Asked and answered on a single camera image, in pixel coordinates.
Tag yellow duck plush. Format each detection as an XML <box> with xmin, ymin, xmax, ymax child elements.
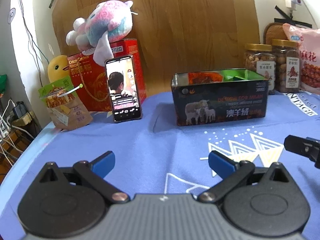
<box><xmin>47</xmin><ymin>55</ymin><xmax>70</xmax><ymax>83</ymax></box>

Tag orange snack packet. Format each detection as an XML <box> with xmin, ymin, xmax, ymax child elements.
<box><xmin>188</xmin><ymin>72</ymin><xmax>223</xmax><ymax>85</ymax></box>

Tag pink twisted snack bag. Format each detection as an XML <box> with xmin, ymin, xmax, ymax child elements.
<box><xmin>283</xmin><ymin>23</ymin><xmax>320</xmax><ymax>95</ymax></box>

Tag right nut jar gold lid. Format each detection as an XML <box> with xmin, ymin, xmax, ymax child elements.
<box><xmin>272</xmin><ymin>40</ymin><xmax>300</xmax><ymax>93</ymax></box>

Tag wooden board on wall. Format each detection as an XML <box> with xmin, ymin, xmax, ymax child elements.
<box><xmin>52</xmin><ymin>0</ymin><xmax>260</xmax><ymax>95</ymax></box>

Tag smartphone with video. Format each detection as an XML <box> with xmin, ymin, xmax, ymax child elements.
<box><xmin>105</xmin><ymin>55</ymin><xmax>142</xmax><ymax>122</ymax></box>

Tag round wooden cutting board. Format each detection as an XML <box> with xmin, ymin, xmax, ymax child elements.
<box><xmin>263</xmin><ymin>23</ymin><xmax>287</xmax><ymax>45</ymax></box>

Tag brown green snack pouch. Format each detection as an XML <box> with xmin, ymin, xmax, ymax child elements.
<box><xmin>39</xmin><ymin>76</ymin><xmax>93</xmax><ymax>131</ymax></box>

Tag green bag at left edge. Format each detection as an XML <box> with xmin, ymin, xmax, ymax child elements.
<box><xmin>0</xmin><ymin>74</ymin><xmax>8</xmax><ymax>94</ymax></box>

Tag left nut jar gold lid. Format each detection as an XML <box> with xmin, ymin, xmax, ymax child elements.
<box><xmin>243</xmin><ymin>43</ymin><xmax>277</xmax><ymax>81</ymax></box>

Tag blue printed tablecloth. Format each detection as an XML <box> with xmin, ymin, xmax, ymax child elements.
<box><xmin>1</xmin><ymin>92</ymin><xmax>319</xmax><ymax>239</ymax></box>

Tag red biscuit gift box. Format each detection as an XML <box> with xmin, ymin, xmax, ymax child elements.
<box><xmin>67</xmin><ymin>38</ymin><xmax>146</xmax><ymax>112</ymax></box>

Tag black sheep tin box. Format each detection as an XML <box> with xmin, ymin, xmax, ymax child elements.
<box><xmin>171</xmin><ymin>70</ymin><xmax>268</xmax><ymax>126</ymax></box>

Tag pastel plush toy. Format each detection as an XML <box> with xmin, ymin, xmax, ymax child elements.
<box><xmin>66</xmin><ymin>0</ymin><xmax>136</xmax><ymax>66</ymax></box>

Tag nut jar gold lid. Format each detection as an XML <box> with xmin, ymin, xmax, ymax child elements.
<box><xmin>272</xmin><ymin>40</ymin><xmax>300</xmax><ymax>93</ymax></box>
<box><xmin>243</xmin><ymin>43</ymin><xmax>277</xmax><ymax>81</ymax></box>

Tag power strip and cables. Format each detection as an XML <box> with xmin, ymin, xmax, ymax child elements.
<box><xmin>0</xmin><ymin>99</ymin><xmax>38</xmax><ymax>170</ymax></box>

